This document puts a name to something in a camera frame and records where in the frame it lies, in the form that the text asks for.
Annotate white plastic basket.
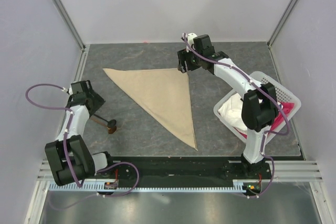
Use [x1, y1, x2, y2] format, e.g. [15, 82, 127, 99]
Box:
[213, 71, 301, 143]

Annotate beige cloth napkin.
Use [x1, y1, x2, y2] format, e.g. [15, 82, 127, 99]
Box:
[104, 68, 197, 150]

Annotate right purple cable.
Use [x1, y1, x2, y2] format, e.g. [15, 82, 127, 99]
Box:
[181, 33, 289, 200]

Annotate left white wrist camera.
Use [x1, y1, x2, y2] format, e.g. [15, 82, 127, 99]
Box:
[61, 86, 72, 95]

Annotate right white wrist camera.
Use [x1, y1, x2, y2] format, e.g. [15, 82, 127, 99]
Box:
[181, 33, 197, 52]

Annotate white cloth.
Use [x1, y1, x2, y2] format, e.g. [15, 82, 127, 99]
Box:
[217, 93, 247, 133]

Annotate pink cloth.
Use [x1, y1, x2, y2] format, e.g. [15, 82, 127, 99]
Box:
[237, 102, 296, 140]

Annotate left aluminium frame post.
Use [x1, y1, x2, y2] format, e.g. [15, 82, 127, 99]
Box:
[36, 0, 87, 51]

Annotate purple cable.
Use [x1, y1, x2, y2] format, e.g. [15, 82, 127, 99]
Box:
[25, 83, 140, 210]
[181, 33, 289, 200]

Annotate black spoon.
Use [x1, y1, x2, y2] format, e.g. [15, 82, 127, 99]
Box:
[91, 114, 117, 128]

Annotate right aluminium frame post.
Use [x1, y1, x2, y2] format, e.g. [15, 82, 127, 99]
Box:
[267, 0, 299, 48]

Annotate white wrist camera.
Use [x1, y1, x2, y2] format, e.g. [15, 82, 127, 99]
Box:
[181, 33, 197, 52]
[61, 86, 72, 95]

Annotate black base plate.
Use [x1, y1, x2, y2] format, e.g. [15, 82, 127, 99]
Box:
[95, 156, 271, 188]

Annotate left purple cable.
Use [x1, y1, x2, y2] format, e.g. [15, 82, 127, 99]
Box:
[25, 83, 140, 210]

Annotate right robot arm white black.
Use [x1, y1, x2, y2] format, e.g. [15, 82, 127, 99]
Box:
[177, 33, 280, 179]

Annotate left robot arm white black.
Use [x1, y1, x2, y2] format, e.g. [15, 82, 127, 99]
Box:
[45, 80, 115, 187]

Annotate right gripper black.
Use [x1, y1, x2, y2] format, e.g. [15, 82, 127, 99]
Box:
[176, 47, 203, 74]

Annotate copper spoon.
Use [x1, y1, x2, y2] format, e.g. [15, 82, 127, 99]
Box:
[98, 123, 117, 134]

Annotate grey slotted cable duct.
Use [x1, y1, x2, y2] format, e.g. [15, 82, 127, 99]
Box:
[48, 180, 261, 193]

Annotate aluminium frame post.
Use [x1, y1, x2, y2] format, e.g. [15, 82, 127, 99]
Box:
[267, 0, 299, 48]
[36, 0, 87, 51]

